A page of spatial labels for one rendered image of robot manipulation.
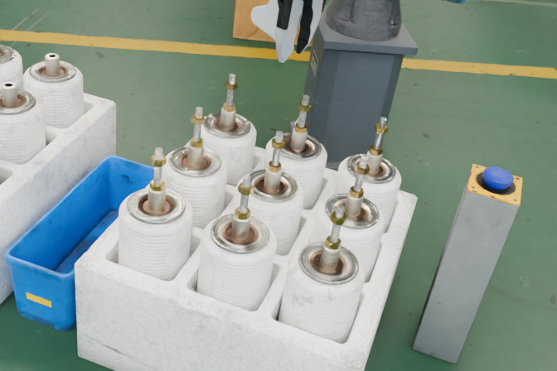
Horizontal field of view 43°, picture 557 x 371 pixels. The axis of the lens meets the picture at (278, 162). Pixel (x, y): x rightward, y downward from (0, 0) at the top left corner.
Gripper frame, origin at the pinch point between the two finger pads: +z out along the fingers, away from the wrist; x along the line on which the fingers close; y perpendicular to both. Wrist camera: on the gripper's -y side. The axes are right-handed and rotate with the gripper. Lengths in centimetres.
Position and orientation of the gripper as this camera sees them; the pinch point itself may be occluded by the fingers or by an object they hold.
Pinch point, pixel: (297, 50)
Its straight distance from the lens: 88.2
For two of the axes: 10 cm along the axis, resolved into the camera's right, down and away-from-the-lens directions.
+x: -5.6, 4.0, -7.3
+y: -8.2, -4.0, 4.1
